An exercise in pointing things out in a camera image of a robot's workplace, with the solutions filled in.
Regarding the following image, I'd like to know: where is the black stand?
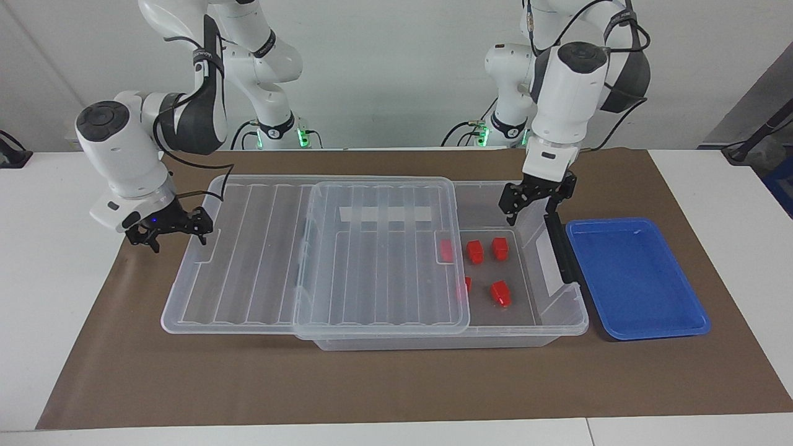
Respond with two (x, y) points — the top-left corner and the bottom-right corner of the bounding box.
(722, 99), (793, 163)

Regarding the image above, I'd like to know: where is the blue bin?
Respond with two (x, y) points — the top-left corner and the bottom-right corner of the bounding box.
(763, 155), (793, 217)

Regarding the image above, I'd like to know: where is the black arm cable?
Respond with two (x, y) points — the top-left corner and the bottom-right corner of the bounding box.
(152, 34), (235, 214)
(527, 0), (651, 152)

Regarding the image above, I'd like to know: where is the clear ribbed plastic lid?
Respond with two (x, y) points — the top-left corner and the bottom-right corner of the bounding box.
(161, 175), (471, 338)

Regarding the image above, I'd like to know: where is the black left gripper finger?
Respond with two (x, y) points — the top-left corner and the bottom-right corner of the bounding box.
(499, 181), (535, 225)
(545, 172), (578, 216)

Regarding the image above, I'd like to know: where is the clear plastic storage box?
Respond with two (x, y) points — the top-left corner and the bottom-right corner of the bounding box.
(296, 180), (589, 352)

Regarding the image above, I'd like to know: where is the blue plastic tray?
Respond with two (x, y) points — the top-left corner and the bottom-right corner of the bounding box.
(565, 217), (711, 341)

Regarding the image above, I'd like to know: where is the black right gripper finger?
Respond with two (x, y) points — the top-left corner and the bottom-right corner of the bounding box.
(125, 226), (163, 253)
(185, 208), (215, 246)

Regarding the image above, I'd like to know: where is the brown table mat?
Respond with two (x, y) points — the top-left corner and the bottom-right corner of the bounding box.
(36, 147), (793, 430)

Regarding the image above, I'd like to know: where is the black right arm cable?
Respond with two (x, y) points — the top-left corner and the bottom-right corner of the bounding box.
(152, 34), (235, 214)

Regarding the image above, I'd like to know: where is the black base cable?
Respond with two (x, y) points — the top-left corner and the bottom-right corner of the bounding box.
(441, 93), (499, 148)
(230, 120), (261, 151)

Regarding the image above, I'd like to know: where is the black clamp mount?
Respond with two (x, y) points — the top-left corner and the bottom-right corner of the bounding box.
(0, 130), (33, 169)

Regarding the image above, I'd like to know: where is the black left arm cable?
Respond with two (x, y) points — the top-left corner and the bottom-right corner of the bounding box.
(527, 0), (651, 152)

